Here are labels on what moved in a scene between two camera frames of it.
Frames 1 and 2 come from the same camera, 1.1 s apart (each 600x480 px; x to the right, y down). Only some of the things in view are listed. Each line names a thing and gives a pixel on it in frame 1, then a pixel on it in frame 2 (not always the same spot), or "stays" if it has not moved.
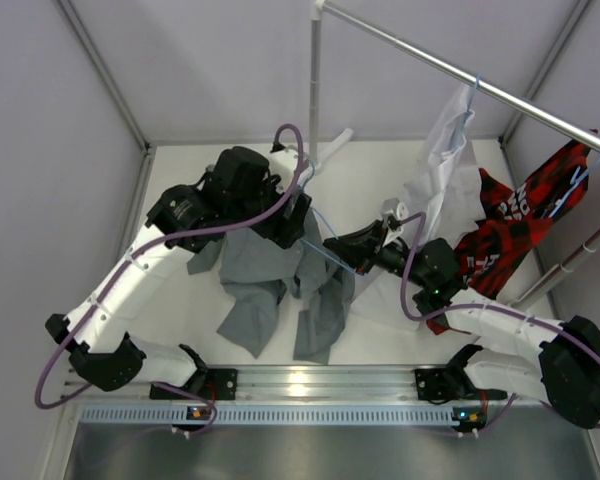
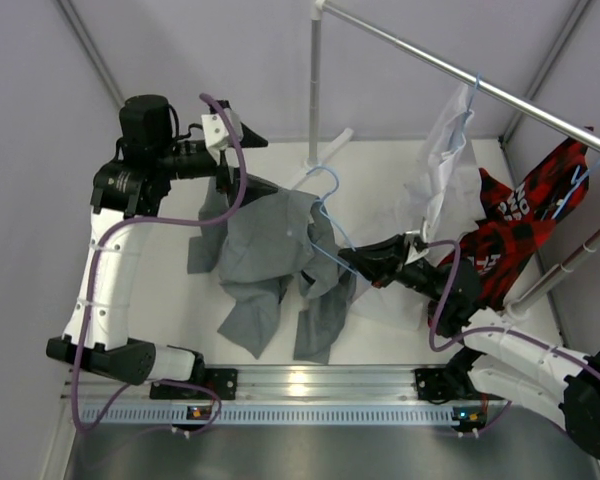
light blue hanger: x=328 y=229 -> x=336 y=227
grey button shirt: x=258 y=276 stays
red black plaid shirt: x=514 y=221 stays
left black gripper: x=285 y=230 -> x=246 y=138
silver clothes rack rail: x=599 y=145 stays
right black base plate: x=435 y=383 stays
